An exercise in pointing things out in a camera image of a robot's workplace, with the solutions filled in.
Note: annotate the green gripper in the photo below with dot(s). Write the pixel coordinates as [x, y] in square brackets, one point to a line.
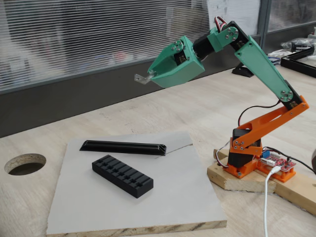
[181, 71]

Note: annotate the small metal pin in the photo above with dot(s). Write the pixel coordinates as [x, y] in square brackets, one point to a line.
[140, 78]

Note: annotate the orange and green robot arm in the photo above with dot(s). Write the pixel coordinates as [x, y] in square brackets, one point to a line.
[259, 64]

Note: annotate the black slotted holder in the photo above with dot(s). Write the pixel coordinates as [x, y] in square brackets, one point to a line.
[123, 176]

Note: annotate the black angled stand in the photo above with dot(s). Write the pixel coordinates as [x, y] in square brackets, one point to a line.
[243, 71]

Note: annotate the grey window blind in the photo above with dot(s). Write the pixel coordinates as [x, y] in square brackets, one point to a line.
[98, 37]

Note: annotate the clear bags of parts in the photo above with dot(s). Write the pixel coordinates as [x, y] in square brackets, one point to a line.
[296, 44]

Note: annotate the wooden block with screws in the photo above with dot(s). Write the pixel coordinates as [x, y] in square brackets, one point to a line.
[234, 182]

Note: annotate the red controller board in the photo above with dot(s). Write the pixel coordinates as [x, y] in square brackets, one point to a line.
[279, 163]

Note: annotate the grey cardboard mat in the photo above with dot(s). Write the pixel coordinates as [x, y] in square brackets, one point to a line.
[148, 209]

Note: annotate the wooden base plank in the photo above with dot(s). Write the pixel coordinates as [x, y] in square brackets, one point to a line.
[296, 195]

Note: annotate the long black plastic rail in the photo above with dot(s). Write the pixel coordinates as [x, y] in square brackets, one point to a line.
[123, 147]

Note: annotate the black metal frame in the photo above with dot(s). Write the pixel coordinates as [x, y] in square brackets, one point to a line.
[296, 61]

